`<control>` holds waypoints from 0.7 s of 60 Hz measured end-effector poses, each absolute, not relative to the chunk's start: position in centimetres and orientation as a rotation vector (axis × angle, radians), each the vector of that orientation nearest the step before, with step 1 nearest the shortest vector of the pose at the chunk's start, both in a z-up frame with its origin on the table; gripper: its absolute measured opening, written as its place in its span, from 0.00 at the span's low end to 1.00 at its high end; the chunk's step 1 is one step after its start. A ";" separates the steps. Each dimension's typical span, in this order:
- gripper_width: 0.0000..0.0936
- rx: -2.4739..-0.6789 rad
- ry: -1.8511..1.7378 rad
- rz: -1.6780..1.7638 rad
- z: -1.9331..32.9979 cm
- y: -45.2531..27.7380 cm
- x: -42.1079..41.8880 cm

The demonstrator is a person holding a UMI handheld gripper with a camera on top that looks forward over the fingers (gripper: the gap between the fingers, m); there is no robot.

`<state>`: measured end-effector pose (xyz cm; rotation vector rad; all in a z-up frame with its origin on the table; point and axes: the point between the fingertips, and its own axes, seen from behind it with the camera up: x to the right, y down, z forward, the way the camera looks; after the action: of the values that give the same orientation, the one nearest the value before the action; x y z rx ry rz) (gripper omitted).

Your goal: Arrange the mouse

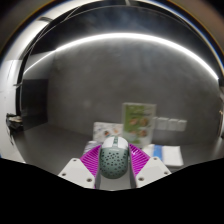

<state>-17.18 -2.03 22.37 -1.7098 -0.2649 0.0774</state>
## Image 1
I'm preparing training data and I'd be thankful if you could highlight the green and white perforated mouse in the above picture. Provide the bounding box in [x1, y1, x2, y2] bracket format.
[98, 135, 130, 180]

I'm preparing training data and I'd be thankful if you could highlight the row of white wall sockets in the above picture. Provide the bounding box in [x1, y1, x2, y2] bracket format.
[151, 116, 188, 132]

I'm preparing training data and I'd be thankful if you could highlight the grey patterned book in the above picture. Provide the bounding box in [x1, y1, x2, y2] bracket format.
[86, 140, 102, 152]

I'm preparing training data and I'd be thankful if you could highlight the white book with blue band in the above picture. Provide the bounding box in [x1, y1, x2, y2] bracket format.
[142, 143, 185, 168]

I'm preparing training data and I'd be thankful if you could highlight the green food poster sheet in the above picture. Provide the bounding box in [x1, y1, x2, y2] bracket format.
[120, 102, 157, 148]

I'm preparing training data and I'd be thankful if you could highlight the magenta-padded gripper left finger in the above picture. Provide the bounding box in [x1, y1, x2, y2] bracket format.
[57, 144, 104, 190]

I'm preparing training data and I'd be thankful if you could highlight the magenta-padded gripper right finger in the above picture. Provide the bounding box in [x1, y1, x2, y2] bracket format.
[127, 142, 173, 188]

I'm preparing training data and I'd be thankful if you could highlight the white colourful sticker card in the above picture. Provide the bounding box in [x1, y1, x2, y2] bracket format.
[92, 121, 124, 146]

